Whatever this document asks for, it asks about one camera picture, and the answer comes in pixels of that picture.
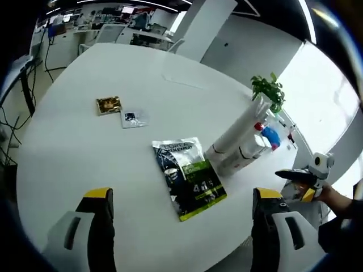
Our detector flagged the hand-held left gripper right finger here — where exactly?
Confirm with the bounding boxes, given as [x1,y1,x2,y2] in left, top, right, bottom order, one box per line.
[251,186,327,272]

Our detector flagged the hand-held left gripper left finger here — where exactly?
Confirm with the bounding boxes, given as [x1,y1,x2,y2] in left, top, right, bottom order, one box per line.
[42,186,116,272]

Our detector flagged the tall white skincare tube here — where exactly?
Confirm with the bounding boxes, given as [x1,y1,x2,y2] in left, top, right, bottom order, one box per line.
[204,96,271,171]

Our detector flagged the green black skincare mask packet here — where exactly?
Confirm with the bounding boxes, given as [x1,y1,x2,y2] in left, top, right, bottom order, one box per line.
[151,137,228,223]

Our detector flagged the small clear blue packet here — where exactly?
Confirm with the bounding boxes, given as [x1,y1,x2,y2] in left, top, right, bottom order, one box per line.
[120,109,150,130]

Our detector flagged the gold skincare sachet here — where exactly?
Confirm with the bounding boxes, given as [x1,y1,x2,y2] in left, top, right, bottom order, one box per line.
[95,95,123,117]

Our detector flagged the person's right hand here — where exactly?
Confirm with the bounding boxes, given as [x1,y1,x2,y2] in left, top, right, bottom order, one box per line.
[319,184,353,211]

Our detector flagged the blue tissue pack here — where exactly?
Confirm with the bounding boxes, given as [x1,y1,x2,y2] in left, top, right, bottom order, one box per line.
[260,126,282,151]

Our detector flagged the person's dark clothing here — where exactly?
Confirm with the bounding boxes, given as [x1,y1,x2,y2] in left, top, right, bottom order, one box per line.
[317,181,363,253]

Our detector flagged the green potted plant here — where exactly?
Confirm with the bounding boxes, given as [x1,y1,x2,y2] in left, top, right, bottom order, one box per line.
[250,72,286,114]

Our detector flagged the black-legged stand table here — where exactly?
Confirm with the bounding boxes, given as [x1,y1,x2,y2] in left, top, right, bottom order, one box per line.
[0,55,38,116]

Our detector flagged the white mesh office chair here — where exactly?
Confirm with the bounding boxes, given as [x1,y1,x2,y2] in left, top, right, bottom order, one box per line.
[78,24,126,54]
[166,38,185,54]

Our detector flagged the blue box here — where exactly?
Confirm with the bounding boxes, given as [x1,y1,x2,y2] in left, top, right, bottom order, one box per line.
[47,24,65,38]

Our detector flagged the black floor cables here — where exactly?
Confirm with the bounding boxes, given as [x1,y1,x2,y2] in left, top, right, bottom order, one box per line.
[0,25,59,173]

